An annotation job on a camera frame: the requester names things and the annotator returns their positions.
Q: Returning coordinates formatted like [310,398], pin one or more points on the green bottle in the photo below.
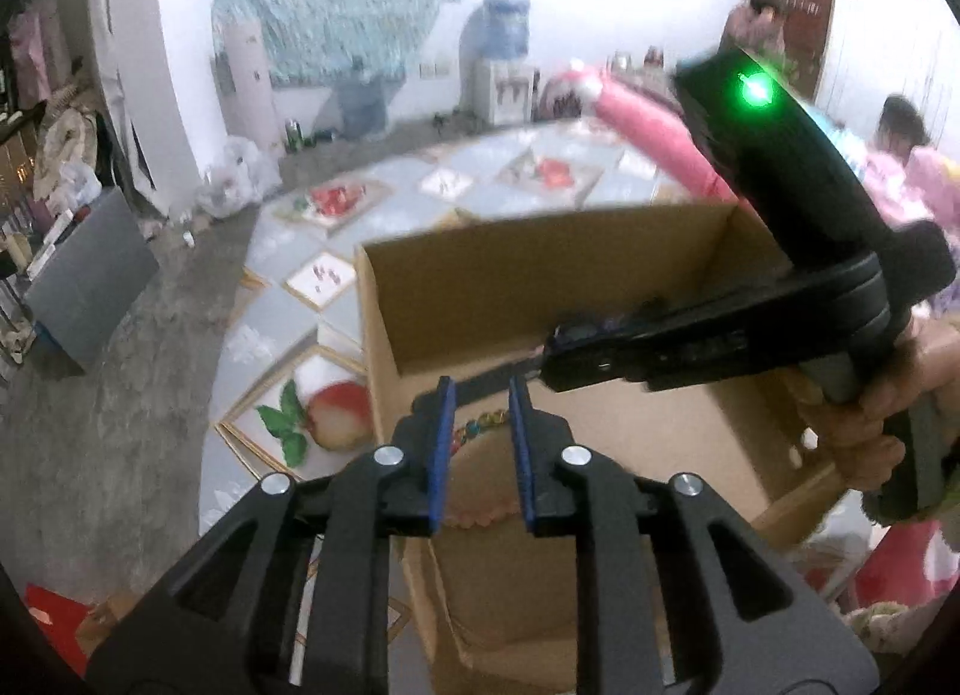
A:
[292,136]

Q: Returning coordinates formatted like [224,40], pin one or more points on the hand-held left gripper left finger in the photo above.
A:
[444,455]

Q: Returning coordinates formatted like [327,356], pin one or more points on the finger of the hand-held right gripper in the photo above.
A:
[675,342]

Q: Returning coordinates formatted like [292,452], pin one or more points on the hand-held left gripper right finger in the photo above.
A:
[521,455]

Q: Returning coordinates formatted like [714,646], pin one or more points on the person's right hand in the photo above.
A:
[930,357]

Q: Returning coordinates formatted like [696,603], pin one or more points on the white water dispenser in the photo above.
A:
[502,91]

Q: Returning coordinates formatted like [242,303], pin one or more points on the pink hanging garment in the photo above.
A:
[37,57]

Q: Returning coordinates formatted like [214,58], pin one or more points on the pink blanket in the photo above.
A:
[652,132]

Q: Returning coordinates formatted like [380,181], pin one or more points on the beige cloth pile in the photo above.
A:
[67,155]

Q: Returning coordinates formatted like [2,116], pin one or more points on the small cardboard box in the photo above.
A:
[109,624]

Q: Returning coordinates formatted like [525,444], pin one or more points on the white plastic bag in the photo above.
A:
[236,177]

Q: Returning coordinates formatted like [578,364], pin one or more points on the grey cabinet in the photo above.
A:
[90,275]

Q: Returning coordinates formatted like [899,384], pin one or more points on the fruit print tablecloth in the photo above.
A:
[480,162]

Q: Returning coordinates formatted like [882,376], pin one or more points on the red bag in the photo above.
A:
[56,616]

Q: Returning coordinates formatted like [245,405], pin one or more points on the wall socket panel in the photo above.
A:
[436,69]

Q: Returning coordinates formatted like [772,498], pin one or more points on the dark wooden shelf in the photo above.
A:
[19,230]

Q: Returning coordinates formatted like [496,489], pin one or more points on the blue water jug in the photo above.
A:
[364,106]

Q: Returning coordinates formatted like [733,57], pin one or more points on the large brown cardboard box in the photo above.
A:
[600,267]

